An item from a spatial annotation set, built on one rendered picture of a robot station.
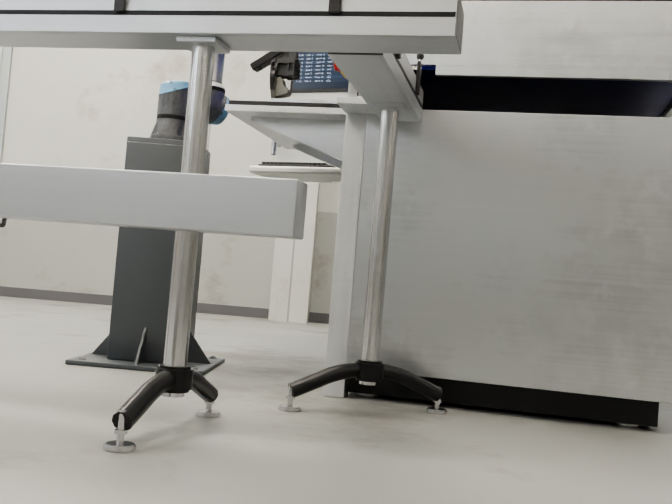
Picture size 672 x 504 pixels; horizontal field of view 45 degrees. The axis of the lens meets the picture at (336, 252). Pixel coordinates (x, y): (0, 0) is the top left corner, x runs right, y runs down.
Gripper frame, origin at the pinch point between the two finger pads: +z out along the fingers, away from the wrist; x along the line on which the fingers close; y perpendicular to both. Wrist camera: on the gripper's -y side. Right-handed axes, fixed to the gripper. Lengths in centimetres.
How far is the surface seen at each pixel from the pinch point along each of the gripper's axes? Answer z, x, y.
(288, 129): 9.2, -2.5, 6.8
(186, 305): 64, -90, 15
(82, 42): 7, -87, -17
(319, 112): 5.1, -11.0, 19.0
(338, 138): 11.3, -2.5, 23.6
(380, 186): 30, -34, 44
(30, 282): 80, 334, -306
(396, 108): 8, -35, 47
